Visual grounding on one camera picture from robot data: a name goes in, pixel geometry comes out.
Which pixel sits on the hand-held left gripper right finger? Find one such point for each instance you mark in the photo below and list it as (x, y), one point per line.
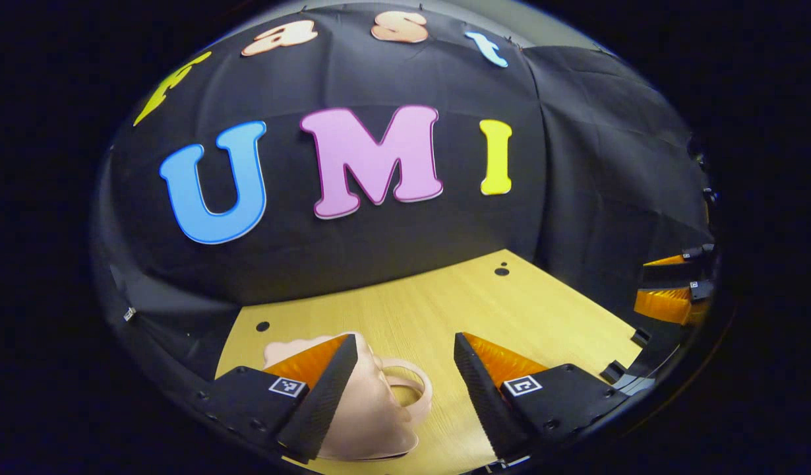
(488, 396)

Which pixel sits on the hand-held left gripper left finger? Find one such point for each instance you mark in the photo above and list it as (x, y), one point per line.
(323, 402)

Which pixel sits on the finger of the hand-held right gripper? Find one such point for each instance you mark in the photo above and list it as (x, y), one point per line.
(666, 305)
(672, 272)

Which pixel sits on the pink suitcase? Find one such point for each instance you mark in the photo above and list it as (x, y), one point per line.
(372, 409)

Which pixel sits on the black backdrop cloth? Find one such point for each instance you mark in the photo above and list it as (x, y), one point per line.
(577, 165)

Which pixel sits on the white cloth tag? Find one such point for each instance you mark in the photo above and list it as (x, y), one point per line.
(129, 314)

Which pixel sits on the black table bracket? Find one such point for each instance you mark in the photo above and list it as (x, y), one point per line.
(641, 337)
(614, 371)

